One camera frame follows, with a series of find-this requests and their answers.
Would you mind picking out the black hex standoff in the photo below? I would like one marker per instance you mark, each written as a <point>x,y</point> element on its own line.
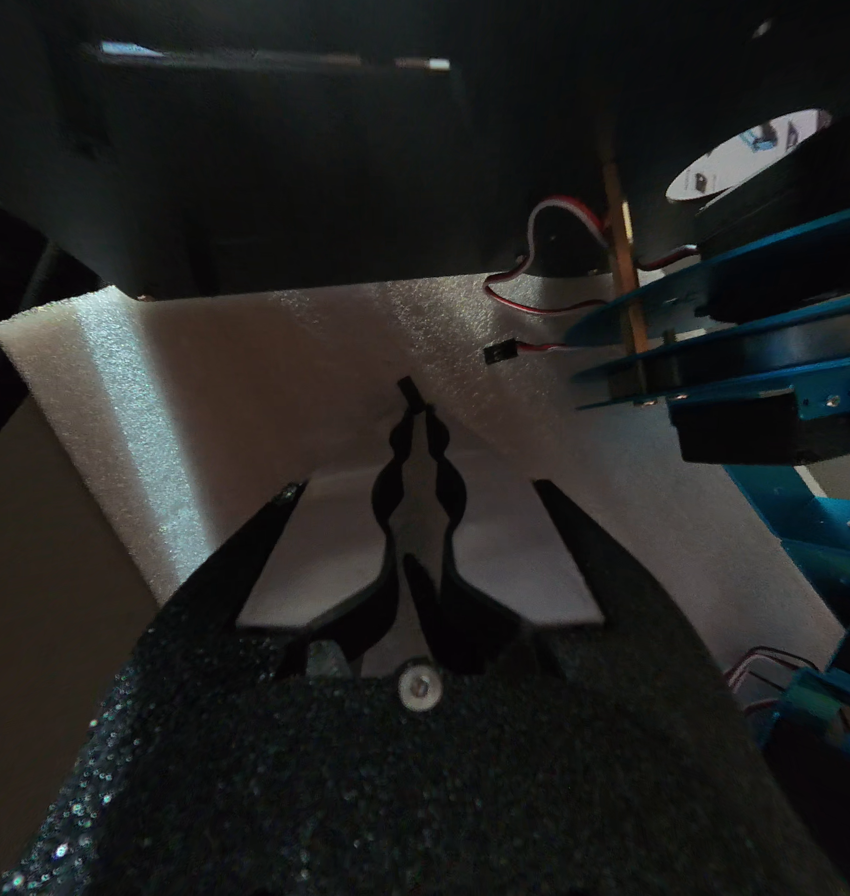
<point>411,392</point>

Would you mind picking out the printed instruction manual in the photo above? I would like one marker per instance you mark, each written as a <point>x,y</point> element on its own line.
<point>733,157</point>

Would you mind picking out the white foam sheet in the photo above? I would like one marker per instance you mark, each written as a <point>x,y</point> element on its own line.
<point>222,392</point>

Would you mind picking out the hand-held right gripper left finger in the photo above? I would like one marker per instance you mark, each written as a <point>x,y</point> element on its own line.
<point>313,560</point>

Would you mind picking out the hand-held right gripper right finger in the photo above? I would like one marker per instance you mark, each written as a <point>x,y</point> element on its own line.
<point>523,560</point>

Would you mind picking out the person's black clothing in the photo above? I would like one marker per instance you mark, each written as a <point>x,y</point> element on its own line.
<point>11,315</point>

